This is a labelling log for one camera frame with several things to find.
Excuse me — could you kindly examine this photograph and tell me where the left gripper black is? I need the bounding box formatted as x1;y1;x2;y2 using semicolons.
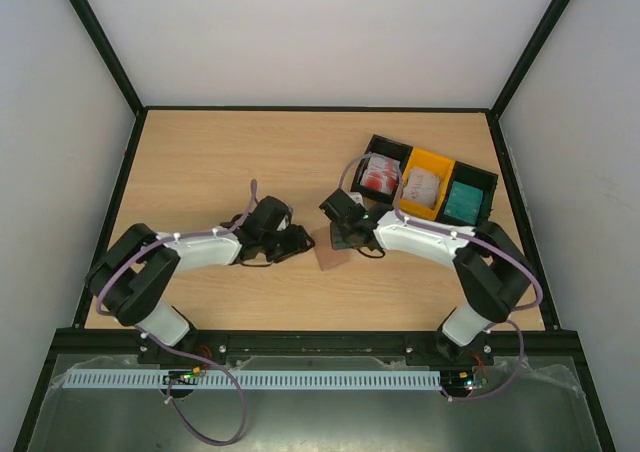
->
260;224;315;263

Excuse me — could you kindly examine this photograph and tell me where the brown leather card holder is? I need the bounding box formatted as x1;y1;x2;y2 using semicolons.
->
311;226;351;272

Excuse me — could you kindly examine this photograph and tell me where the black bin with red cards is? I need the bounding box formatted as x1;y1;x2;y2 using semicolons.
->
350;135;413;204

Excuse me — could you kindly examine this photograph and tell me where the white pink card stack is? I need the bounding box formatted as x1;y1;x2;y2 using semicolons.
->
402;167;441;209

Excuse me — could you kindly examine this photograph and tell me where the yellow plastic bin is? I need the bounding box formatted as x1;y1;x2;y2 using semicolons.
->
394;148;455;221

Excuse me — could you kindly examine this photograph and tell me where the black bin with teal cards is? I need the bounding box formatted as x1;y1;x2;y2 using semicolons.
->
436;161;498;226

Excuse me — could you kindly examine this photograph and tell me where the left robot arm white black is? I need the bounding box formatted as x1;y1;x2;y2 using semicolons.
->
85;196;315;347

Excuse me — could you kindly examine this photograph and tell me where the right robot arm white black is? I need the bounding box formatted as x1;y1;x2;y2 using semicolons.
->
319;189;543;364

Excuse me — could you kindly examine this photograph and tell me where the red white card stack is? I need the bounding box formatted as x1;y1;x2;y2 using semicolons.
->
360;155;400;195

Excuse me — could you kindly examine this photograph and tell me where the teal card stack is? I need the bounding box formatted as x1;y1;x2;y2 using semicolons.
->
443;181;491;225

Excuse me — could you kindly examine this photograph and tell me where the left controller board with leds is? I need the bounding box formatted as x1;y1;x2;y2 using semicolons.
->
164;366;208;386

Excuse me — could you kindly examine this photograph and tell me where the controller board with leds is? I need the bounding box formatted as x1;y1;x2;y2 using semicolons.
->
440;371;488;394
164;366;208;386

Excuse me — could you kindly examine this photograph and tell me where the right controller board with leds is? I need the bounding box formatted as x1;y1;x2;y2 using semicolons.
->
440;371;488;394

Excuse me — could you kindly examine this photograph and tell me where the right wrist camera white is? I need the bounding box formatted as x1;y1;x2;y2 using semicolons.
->
347;192;364;205

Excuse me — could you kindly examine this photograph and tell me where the light blue slotted cable duct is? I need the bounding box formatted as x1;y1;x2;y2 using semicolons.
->
61;369;441;391

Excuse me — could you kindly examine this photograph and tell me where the black aluminium frame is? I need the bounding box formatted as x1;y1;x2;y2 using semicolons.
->
12;0;619;452

